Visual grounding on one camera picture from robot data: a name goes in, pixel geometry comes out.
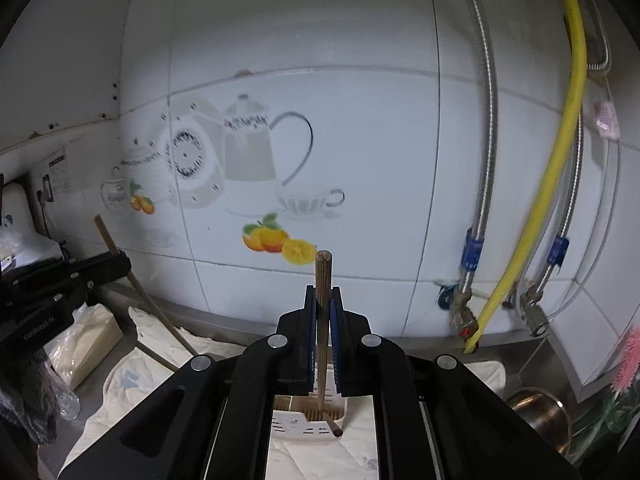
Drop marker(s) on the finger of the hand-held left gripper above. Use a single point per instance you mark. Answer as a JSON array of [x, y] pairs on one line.
[[50, 302], [112, 266]]

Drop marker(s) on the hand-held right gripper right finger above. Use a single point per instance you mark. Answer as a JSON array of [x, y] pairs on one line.
[[339, 345]]

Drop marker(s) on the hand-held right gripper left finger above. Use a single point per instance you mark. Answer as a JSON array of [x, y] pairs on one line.
[[312, 340]]

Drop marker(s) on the pale wooden chopstick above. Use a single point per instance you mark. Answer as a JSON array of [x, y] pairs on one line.
[[150, 300]]

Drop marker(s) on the brown round wooden chopstick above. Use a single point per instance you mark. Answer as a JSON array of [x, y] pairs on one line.
[[323, 280]]

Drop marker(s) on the dark wooden chopstick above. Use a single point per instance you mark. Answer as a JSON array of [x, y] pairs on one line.
[[334, 427]]

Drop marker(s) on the beige plastic utensil holder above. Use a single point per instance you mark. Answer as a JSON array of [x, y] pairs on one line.
[[300, 425]]

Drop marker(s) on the person's left hand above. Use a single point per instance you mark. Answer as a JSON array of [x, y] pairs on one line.
[[20, 390]]

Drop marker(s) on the plastic-wrapped beige packet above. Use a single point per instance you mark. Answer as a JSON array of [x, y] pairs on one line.
[[90, 345]]

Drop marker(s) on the white plastic appliance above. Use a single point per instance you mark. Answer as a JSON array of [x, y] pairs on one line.
[[20, 240]]

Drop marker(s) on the clear plastic bag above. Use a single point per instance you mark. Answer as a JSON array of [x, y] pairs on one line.
[[69, 402]]

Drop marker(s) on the cream quilted printed mat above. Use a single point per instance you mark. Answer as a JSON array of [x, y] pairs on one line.
[[150, 390]]

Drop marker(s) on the plain metal valve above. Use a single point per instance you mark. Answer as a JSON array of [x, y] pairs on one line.
[[534, 312]]

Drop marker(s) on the brown metal cup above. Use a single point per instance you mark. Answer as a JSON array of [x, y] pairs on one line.
[[542, 415]]

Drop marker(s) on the pink artificial flower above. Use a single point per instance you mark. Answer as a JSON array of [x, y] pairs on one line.
[[627, 365]]

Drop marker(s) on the pink paper tag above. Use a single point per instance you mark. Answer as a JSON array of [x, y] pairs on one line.
[[606, 120]]

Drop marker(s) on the white wall label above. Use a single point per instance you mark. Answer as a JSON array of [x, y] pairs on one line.
[[59, 170]]

